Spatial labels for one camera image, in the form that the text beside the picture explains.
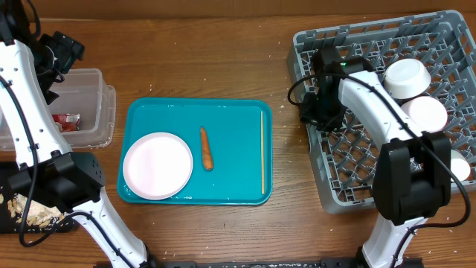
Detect grey dish rack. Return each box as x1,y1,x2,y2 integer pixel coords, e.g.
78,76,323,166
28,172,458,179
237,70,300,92
287,10,475,214

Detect wooden chopstick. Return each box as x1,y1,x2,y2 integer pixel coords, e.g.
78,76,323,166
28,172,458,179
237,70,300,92
260,111,266,195

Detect red snack wrapper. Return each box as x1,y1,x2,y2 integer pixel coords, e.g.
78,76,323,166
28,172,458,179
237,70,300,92
52,114,80,132

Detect white napkin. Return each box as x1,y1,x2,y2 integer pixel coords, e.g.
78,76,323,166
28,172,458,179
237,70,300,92
54,122,63,133

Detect pale green bowl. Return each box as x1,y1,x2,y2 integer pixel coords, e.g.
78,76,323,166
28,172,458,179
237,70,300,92
384,58,431,100

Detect small white round plate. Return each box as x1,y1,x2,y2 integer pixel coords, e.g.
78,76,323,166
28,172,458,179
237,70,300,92
401,96,448,133

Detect white upside-down cup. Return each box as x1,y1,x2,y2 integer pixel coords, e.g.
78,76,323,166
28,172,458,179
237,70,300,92
451,150,471,182

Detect large white round plate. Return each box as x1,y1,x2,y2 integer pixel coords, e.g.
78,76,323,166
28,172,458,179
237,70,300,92
122,133,193,200

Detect rice and food scraps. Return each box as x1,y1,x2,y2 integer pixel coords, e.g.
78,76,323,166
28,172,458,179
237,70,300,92
1,194,65,232

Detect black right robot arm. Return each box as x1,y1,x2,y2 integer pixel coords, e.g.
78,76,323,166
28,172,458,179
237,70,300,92
299,46,460,267

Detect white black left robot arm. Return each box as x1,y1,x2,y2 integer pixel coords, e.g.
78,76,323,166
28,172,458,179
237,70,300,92
1,1,158,267

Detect black waste tray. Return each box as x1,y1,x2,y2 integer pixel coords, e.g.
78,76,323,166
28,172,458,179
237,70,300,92
1,162,66,234

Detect clear plastic bin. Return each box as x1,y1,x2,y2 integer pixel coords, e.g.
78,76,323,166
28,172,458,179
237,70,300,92
0,68,117,150

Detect teal plastic tray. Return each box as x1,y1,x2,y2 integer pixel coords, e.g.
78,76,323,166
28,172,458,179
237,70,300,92
122,98,273,205

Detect orange carrot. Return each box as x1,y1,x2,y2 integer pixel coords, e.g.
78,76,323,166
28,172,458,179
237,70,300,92
200,127,213,171

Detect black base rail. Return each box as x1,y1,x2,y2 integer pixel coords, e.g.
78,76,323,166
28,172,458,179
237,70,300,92
163,255,425,268

